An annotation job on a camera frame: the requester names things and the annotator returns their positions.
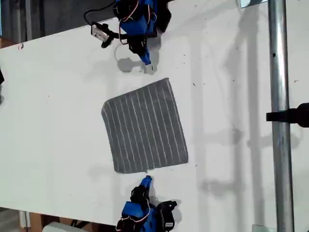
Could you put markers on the steel post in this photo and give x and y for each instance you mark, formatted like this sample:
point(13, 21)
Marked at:
point(280, 60)

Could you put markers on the grey white-striped towel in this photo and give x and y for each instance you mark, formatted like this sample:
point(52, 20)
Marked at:
point(144, 125)

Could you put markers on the black clamp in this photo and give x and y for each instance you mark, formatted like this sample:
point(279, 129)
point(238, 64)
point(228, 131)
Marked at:
point(289, 116)

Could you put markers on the brown cardboard box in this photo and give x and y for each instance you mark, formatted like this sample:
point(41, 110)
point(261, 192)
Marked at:
point(6, 43)

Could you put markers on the arm wrist camera box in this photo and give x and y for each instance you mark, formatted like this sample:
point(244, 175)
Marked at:
point(166, 213)
point(100, 32)

